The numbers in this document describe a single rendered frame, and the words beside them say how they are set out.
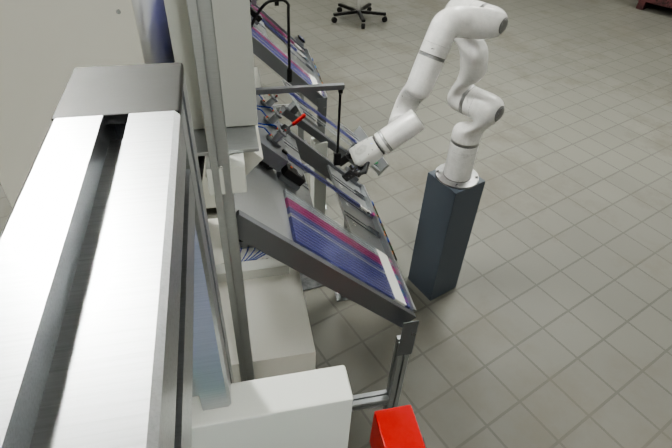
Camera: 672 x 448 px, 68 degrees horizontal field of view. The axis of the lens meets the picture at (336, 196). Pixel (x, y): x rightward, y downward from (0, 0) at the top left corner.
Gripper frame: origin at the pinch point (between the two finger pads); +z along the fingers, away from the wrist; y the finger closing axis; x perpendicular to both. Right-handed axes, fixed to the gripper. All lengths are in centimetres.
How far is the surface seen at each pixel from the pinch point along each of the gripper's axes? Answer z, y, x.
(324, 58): 11, -316, 111
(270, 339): 46, 42, 9
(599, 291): -60, -1, 163
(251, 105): -3, 38, -58
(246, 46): -11, 38, -69
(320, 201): 27, -40, 38
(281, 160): 8.4, 17.0, -28.3
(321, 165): 9.7, -19.0, 6.5
